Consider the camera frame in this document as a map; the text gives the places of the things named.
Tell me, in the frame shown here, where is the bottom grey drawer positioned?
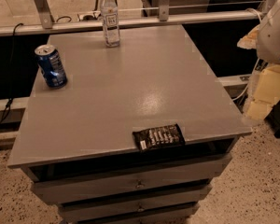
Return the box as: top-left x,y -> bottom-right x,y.
77,203 -> 200,224

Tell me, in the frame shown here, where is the black snack wrapper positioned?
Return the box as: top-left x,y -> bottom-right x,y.
133,124 -> 185,152

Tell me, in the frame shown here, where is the grey drawer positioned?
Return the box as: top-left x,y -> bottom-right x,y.
60,182 -> 212,223
77,203 -> 200,224
32,153 -> 231,204

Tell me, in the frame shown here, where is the clear plastic water bottle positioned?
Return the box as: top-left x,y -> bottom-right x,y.
100,0 -> 120,47

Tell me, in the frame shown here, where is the white floor power socket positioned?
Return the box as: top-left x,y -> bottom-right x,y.
77,11 -> 101,21

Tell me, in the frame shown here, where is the blue pepsi can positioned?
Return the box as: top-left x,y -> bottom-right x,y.
35,44 -> 67,89

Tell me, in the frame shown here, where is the top grey drawer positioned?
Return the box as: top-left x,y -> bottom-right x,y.
32,153 -> 231,204

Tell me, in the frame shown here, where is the black cable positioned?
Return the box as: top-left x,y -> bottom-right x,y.
0,22 -> 24,126

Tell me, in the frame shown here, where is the grey drawer cabinet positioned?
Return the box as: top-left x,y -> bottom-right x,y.
7,24 -> 253,224

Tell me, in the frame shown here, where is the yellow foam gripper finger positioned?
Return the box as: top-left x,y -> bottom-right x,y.
246,64 -> 280,120
237,25 -> 259,49

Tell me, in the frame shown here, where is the metal guard rail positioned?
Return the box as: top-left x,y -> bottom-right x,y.
0,0 -> 280,38

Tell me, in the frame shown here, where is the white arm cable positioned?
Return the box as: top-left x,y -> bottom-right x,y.
231,7 -> 265,103

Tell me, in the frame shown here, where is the middle grey drawer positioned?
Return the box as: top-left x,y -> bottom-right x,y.
60,182 -> 212,223

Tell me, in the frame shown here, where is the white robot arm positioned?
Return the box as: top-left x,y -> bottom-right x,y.
237,0 -> 280,119

